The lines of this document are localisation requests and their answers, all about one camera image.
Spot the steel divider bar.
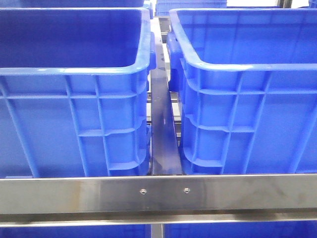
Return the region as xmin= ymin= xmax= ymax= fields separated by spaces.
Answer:
xmin=151 ymin=32 xmax=182 ymax=176

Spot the left blue plastic crate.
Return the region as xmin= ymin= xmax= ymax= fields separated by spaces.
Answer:
xmin=0 ymin=7 xmax=156 ymax=179

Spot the blue plastic crate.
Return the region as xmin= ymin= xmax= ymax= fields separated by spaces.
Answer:
xmin=0 ymin=7 xmax=156 ymax=179
xmin=167 ymin=8 xmax=317 ymax=175

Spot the right blue plastic crate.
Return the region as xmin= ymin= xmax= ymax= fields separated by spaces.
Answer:
xmin=167 ymin=8 xmax=317 ymax=175

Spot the rear centre blue crate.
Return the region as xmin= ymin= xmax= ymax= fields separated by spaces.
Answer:
xmin=155 ymin=0 xmax=227 ymax=16

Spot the lower left blue crate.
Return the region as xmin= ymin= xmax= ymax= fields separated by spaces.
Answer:
xmin=0 ymin=225 xmax=151 ymax=238

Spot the rear left blue crate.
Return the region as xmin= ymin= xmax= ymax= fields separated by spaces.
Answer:
xmin=0 ymin=0 xmax=152 ymax=10

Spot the lower right blue crate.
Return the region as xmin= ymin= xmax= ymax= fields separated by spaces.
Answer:
xmin=164 ymin=221 xmax=317 ymax=238

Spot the stainless steel front rail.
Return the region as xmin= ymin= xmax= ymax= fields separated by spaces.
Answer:
xmin=0 ymin=174 xmax=317 ymax=227

